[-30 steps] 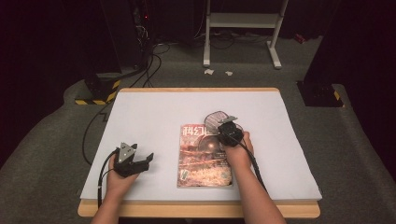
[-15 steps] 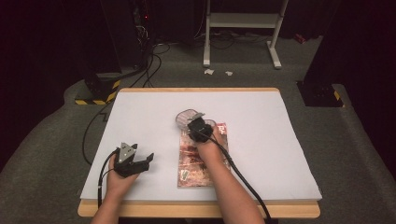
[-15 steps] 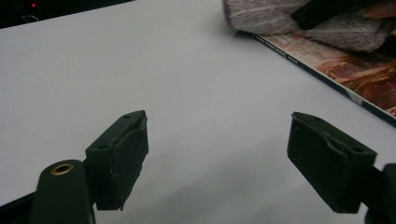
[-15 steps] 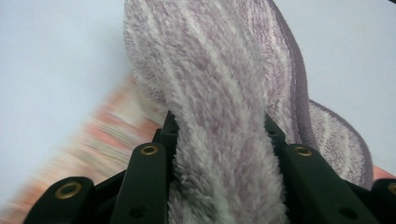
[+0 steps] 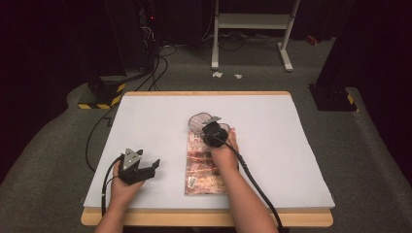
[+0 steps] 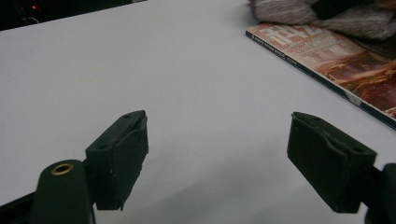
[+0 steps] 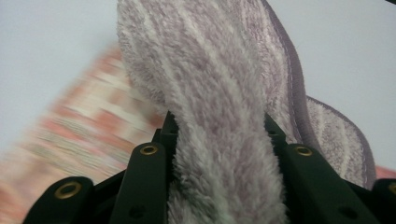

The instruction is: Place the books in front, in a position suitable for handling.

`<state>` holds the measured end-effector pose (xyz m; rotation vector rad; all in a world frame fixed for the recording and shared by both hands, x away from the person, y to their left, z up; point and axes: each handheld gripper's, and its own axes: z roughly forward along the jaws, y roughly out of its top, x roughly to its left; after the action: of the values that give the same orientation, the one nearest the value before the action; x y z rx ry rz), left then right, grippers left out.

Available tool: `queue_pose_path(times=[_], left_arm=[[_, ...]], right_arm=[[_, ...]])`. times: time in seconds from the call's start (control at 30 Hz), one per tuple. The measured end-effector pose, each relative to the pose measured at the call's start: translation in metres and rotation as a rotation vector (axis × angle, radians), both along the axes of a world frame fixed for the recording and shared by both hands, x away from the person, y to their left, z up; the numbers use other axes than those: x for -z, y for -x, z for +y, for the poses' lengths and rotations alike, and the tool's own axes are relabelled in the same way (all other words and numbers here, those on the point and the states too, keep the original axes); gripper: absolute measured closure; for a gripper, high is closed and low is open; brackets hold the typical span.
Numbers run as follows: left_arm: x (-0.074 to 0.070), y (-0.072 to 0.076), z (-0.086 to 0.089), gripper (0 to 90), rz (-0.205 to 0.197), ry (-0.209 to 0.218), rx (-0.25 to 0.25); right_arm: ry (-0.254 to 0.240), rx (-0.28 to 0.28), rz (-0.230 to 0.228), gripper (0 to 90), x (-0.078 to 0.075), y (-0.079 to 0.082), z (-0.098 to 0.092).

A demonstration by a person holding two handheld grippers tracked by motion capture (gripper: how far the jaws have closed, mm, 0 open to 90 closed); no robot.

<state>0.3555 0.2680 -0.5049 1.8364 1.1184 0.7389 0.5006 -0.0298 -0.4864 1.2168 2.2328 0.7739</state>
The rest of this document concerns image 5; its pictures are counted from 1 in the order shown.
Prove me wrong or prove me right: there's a glossy magazine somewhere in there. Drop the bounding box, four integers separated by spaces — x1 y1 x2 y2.
184 127 241 196

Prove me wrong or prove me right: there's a person's left hand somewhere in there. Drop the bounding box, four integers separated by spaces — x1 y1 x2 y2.
110 176 146 208

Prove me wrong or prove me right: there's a black yellow striped base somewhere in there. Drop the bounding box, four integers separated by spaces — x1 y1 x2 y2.
77 76 126 111

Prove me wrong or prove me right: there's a striped cleaning mitt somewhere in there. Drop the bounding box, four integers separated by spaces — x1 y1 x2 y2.
188 112 232 134

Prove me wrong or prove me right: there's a thin black floor cable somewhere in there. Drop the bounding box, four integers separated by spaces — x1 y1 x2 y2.
85 106 118 173

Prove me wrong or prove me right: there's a left hand-held gripper black cable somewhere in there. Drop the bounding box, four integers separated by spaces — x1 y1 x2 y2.
100 154 125 217

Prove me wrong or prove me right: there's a small red object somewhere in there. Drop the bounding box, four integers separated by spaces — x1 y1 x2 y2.
305 34 320 47

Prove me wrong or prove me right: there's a person's right hand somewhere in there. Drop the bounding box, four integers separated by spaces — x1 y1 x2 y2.
210 128 241 173

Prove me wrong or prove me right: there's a black base with yellow mark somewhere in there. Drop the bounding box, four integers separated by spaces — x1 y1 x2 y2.
309 84 360 113

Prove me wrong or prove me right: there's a white metal stand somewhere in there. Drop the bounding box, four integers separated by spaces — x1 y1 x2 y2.
211 0 300 73

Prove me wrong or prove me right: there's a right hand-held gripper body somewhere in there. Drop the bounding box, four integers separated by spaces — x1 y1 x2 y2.
202 116 229 149

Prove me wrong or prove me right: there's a black equipment tower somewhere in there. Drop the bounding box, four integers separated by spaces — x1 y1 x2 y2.
103 0 163 74

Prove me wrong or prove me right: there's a hand-held gripper black cable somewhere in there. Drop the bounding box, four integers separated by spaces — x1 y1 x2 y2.
218 135 287 233
100 154 125 217

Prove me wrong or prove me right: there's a white table cover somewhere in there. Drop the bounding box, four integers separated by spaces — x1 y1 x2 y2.
83 94 336 210

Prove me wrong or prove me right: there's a bundle of black cables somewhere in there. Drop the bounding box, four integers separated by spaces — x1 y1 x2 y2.
134 44 179 92

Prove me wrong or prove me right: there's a right hand-held gripper black cable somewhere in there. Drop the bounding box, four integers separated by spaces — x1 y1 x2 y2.
218 135 287 233

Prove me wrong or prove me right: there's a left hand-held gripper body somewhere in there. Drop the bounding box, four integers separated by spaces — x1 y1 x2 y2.
118 148 155 186

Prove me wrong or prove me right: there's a wooden table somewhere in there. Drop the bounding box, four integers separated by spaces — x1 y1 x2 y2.
81 90 334 227

